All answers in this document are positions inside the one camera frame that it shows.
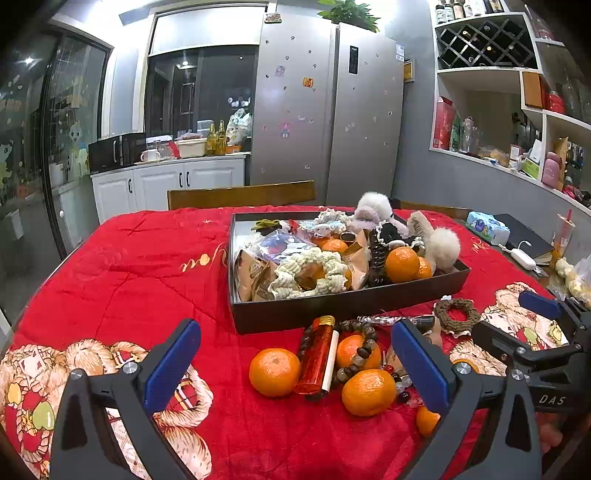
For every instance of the white plastic bag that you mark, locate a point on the white plastic bag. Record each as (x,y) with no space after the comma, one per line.
(239,124)

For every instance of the patterned foil wrapper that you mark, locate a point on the patterned foil wrapper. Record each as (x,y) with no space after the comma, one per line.
(378,319)

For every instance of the glass sliding door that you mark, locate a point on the glass sliding door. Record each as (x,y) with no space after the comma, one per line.
(46,138)

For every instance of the white plastic basin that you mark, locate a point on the white plastic basin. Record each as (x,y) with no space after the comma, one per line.
(191,147)

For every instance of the brown knitted scrunchie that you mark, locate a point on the brown knitted scrunchie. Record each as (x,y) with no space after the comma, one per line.
(443,318)

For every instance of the white wall shelf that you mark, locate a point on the white wall shelf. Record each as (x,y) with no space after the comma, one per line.
(485,76)

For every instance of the black microwave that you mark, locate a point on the black microwave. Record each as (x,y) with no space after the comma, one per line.
(111,154)

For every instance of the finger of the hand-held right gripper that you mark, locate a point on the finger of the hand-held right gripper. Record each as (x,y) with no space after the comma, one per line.
(538,304)
(501,344)

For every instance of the white fluffy pompom scrunchie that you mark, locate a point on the white fluffy pompom scrunchie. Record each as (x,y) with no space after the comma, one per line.
(374,203)

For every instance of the cream knitted scrunchie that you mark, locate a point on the cream knitted scrunchie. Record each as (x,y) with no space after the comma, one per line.
(286,277)

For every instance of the person's right hand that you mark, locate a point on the person's right hand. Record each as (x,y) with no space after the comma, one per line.
(551,434)

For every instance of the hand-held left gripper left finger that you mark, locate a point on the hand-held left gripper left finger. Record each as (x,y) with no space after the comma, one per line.
(171,364)

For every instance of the gold oval hair clip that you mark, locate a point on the gold oval hair clip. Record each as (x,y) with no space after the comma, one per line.
(348,237)

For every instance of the brown box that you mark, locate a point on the brown box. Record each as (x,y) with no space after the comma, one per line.
(532,90)

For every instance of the white mug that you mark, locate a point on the white mug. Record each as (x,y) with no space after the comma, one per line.
(150,155)

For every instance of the clear plastic box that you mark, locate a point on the clear plastic box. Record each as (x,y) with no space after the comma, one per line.
(205,125)

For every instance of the white stick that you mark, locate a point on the white stick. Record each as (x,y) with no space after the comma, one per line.
(330,364)

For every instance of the dark kitchen window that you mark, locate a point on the dark kitchen window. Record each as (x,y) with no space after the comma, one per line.
(198,87)

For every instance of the pink container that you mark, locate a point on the pink container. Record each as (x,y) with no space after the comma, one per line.
(551,168)

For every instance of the clear plastic packet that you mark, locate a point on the clear plastic packet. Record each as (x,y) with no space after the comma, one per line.
(281,244)

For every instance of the red carton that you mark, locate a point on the red carton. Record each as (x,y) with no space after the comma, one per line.
(443,124)

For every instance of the white kitchen cabinet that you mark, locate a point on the white kitchen cabinet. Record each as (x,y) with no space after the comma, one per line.
(171,182)

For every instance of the black hair claw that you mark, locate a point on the black hair claw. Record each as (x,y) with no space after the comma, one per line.
(376,263)

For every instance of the yellow wall panel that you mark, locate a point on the yellow wall panel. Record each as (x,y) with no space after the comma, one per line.
(408,71)

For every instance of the blue tissue pack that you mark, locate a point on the blue tissue pack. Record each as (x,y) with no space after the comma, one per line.
(485,226)

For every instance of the black lace scrunchie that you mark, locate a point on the black lace scrunchie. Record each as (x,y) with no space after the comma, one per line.
(392,233)

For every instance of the green potted plant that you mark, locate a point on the green potted plant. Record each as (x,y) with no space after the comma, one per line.
(351,11)

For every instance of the black rectangular tray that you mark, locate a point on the black rectangular tray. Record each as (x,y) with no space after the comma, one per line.
(323,309)

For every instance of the clear bag of yellow food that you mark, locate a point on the clear bag of yellow food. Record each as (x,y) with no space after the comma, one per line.
(575,277)

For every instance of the green tissue box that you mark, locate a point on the green tissue box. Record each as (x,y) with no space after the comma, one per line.
(531,168)

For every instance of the red pot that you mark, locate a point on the red pot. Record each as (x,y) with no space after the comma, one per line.
(556,101)

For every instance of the green packet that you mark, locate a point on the green packet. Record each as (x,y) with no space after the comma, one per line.
(455,134)

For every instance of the black notebook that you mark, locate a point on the black notebook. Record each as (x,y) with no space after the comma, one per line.
(526,237)

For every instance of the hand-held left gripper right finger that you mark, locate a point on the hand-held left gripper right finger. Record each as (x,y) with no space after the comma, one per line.
(420,364)

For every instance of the brown plush toy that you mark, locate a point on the brown plush toy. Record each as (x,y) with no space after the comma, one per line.
(434,336)

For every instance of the red transparent bottle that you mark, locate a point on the red transparent bottle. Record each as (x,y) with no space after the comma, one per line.
(318,357)

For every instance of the row of dark bottles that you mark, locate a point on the row of dark bottles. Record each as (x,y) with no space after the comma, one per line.
(461,9)

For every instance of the wooden chair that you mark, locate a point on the wooden chair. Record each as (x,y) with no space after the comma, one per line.
(434,210)
(240,194)

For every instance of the beige fluffy hair clip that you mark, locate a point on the beige fluffy hair clip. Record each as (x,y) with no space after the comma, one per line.
(443,247)

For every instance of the blue white knitted scrunchie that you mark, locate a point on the blue white knitted scrunchie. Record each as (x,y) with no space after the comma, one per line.
(318,229)

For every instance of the yellow glass bottle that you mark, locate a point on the yellow glass bottle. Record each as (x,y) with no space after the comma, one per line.
(211,138)
(221,137)

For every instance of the wooden chair back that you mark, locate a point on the wooden chair back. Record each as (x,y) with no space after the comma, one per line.
(240,194)

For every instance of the silver double-door refrigerator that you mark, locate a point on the silver double-door refrigerator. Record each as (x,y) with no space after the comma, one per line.
(323,115)

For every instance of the plastic drink cup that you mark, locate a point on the plastic drink cup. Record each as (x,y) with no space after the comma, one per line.
(563,235)

